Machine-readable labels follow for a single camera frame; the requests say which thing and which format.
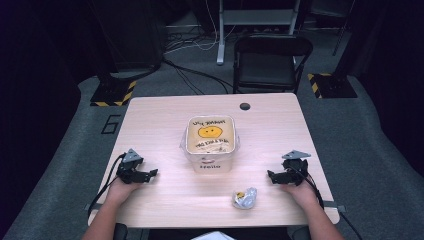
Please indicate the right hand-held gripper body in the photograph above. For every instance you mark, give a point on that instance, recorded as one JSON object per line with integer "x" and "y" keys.
{"x": 295, "y": 168}

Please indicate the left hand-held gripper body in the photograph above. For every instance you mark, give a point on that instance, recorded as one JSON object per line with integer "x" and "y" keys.
{"x": 130, "y": 166}

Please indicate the white wrapper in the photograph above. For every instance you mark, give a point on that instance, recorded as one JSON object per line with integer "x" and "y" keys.
{"x": 245, "y": 198}

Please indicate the white square trash bin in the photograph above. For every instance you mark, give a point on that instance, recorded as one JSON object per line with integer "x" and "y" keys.
{"x": 210, "y": 165}

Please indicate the person's right hand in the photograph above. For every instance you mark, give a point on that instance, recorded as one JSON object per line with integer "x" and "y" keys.
{"x": 301, "y": 193}

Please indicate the person's left hand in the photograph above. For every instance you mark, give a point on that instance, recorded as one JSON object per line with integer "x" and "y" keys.
{"x": 120, "y": 190}

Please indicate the grey table clamp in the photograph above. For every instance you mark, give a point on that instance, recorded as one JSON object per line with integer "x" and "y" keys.
{"x": 335, "y": 206}
{"x": 92, "y": 207}

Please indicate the printed plastic bag liner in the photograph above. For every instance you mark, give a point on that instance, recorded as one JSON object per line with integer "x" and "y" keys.
{"x": 210, "y": 136}

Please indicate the black striped stand base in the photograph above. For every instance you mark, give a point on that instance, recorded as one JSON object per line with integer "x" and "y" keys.
{"x": 333, "y": 86}
{"x": 111, "y": 93}

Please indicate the black folding chair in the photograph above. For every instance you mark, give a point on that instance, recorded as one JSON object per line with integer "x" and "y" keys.
{"x": 268, "y": 66}

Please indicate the black panel on stand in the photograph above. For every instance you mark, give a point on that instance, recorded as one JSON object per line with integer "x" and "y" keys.
{"x": 138, "y": 33}

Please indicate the white metal desk frame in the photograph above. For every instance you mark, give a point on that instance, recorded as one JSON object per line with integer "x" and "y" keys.
{"x": 255, "y": 16}

